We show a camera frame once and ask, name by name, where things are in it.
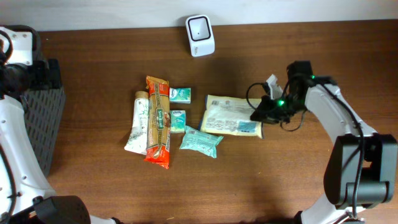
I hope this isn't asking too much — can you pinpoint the teal wet wipes pouch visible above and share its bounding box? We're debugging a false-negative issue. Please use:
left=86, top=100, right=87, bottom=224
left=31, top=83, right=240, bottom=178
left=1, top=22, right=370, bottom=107
left=179, top=126, right=223, bottom=159

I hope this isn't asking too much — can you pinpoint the small teal tissue pack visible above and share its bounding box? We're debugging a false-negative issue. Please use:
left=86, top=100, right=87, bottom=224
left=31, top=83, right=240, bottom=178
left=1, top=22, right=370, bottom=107
left=170, top=110, right=186, bottom=133

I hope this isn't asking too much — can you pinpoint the orange spaghetti package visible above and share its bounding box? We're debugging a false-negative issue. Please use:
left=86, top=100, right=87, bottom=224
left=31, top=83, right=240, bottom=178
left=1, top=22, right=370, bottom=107
left=144, top=76, right=171, bottom=169

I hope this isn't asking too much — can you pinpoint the white tube with cork cap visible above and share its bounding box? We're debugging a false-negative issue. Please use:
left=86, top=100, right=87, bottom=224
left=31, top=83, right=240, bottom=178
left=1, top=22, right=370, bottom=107
left=124, top=91, right=149, bottom=155

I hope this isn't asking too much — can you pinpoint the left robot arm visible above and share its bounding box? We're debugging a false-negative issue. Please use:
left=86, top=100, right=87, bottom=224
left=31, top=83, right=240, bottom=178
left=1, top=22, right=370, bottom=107
left=1, top=25, right=120, bottom=223

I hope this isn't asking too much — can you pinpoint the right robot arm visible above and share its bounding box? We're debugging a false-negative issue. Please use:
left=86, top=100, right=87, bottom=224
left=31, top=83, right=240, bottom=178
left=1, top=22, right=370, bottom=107
left=250, top=61, right=397, bottom=223

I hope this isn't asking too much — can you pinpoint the white barcode scanner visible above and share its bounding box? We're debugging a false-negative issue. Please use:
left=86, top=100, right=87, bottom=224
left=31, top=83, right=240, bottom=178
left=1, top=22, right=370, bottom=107
left=185, top=15, right=215, bottom=57

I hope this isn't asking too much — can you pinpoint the grey plastic basket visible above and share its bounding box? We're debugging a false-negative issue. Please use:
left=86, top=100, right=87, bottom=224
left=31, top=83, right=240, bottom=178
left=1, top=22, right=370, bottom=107
left=0, top=24, right=67, bottom=177

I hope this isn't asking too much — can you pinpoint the black right camera cable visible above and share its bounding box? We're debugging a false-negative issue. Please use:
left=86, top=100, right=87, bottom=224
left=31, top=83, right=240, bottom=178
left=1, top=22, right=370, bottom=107
left=246, top=74, right=365, bottom=220

